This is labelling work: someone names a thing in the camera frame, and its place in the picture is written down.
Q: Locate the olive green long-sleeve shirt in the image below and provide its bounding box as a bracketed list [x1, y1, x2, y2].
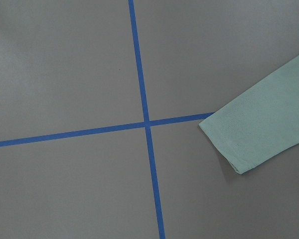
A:
[199, 55, 299, 174]

